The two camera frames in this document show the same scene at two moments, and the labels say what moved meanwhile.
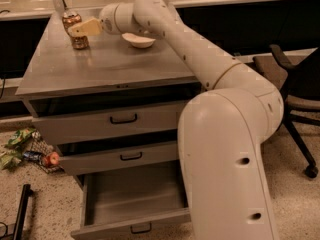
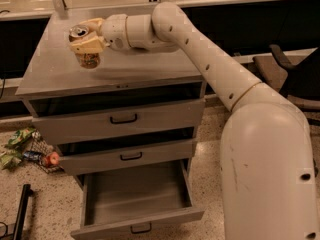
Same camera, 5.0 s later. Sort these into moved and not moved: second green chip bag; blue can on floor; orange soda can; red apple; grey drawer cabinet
Moved: orange soda can
Not moved: blue can on floor; grey drawer cabinet; red apple; second green chip bag
